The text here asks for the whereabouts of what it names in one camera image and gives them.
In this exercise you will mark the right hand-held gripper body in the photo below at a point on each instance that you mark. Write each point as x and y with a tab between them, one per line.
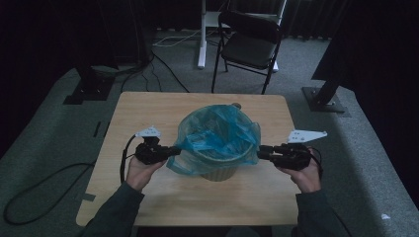
291	156

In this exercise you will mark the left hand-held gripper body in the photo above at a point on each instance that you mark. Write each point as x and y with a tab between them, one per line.
151	153

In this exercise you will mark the blue plastic bag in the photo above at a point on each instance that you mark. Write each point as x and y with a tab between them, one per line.
217	131

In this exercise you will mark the green plastic bin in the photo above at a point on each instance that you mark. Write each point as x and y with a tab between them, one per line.
219	174

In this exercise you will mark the person's left hand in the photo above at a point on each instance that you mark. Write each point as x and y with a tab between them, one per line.
141	174

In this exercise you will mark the person's right hand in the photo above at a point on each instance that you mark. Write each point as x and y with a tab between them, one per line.
306	181

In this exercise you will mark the round table grommet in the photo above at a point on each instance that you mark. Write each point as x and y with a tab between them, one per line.
237	105

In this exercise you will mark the black slanted stand base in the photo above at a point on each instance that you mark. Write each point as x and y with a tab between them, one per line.
321	98

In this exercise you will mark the grey tape strip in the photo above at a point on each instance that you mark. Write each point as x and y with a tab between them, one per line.
88	197

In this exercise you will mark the black stand with square base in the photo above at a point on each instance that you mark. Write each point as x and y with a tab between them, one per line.
89	89

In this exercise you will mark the black folding chair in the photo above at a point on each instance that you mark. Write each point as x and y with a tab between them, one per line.
248	49

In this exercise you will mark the white paper scrap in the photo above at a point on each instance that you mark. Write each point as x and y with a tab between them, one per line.
385	216

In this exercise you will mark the dark pleated curtain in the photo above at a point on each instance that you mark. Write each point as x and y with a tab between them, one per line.
313	19

